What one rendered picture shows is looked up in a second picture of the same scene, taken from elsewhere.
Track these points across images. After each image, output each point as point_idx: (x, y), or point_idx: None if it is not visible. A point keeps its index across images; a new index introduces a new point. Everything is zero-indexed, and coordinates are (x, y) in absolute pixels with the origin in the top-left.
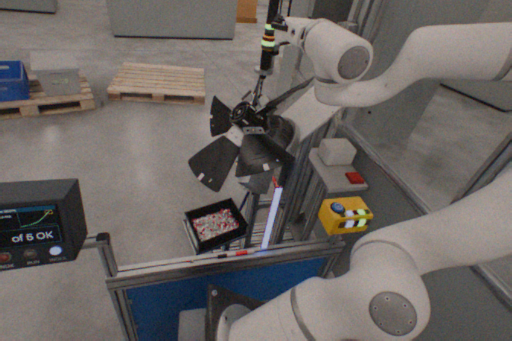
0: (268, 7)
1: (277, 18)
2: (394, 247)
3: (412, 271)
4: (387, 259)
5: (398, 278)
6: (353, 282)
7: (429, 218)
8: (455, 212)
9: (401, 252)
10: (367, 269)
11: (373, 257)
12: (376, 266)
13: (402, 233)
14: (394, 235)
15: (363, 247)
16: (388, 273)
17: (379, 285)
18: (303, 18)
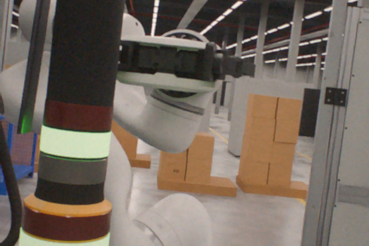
0: (120, 33)
1: (228, 54)
2: (145, 218)
3: (165, 198)
4: (179, 203)
5: (188, 195)
6: (209, 221)
7: (123, 180)
8: (121, 158)
9: (144, 215)
10: (198, 211)
11: (183, 213)
12: (191, 205)
13: (126, 214)
14: (130, 222)
15: (165, 237)
16: (191, 198)
17: (200, 203)
18: (179, 38)
